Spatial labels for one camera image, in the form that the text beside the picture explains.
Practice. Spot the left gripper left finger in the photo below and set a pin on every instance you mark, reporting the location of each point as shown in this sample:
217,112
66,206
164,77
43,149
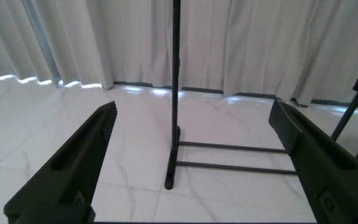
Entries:
64,183

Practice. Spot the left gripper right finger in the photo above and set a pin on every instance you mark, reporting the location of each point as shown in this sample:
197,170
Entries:
337,186

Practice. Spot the black clothes rack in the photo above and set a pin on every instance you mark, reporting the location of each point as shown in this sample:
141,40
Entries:
176,93

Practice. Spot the white curtain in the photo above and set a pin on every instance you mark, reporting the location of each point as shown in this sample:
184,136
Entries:
104,37

